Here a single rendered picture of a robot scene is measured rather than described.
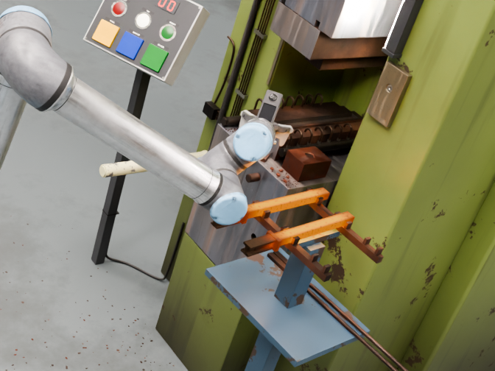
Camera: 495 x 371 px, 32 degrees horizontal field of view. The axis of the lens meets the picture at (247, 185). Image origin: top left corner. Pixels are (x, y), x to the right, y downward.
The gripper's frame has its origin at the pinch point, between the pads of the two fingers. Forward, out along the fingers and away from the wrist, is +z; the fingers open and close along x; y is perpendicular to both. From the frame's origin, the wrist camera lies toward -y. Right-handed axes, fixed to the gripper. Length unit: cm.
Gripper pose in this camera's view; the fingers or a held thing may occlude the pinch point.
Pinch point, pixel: (268, 118)
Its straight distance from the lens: 244.6
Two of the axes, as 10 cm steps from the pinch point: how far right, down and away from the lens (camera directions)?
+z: 1.1, -1.8, 9.8
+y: -3.2, 9.2, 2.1
